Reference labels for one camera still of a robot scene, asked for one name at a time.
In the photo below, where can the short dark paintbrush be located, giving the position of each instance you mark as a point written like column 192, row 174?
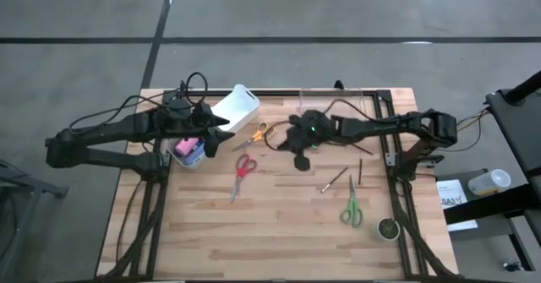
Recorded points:
column 360, row 172

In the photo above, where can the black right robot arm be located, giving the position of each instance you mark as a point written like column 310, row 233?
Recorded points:
column 380, row 126

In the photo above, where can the grey plastic bin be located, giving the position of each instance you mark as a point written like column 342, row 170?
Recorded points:
column 173, row 153

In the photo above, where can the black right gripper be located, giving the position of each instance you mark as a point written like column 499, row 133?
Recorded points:
column 310, row 131

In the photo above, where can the brown paintbrush silver ferrule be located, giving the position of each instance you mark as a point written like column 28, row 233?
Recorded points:
column 334, row 180

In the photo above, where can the white printed paper sheet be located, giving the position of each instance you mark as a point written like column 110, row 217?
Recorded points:
column 450, row 190

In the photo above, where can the large blue paint bottle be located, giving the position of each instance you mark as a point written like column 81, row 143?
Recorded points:
column 195, row 156

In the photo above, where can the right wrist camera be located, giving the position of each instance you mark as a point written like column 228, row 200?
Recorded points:
column 302, row 163

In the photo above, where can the clear plastic bin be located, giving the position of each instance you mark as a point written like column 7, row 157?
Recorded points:
column 313, row 101

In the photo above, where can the black metal rack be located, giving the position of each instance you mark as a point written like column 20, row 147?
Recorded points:
column 38, row 186

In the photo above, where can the white plastic bin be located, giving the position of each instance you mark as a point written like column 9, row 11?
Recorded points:
column 238, row 105

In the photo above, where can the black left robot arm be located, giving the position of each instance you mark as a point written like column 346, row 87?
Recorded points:
column 105, row 133

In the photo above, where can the pink paint bottle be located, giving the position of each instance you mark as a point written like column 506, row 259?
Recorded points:
column 187, row 145

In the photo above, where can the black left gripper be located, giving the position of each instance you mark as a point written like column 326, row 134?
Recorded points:
column 194, row 120

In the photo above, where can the small black device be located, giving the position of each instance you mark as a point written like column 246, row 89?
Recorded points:
column 512, row 267

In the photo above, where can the clear plastic jar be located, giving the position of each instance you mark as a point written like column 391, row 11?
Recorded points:
column 486, row 182

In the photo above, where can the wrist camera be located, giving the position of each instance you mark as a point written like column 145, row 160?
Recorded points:
column 210, row 148
column 302, row 163

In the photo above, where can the black side cart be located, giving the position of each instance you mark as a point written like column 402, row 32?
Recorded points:
column 515, row 122

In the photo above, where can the black aluminium frame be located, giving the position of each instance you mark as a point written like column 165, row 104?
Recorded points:
column 274, row 93

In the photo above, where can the small black clamp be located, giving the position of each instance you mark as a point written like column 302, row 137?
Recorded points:
column 338, row 84
column 182, row 85

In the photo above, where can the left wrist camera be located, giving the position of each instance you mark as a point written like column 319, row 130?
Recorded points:
column 210, row 148

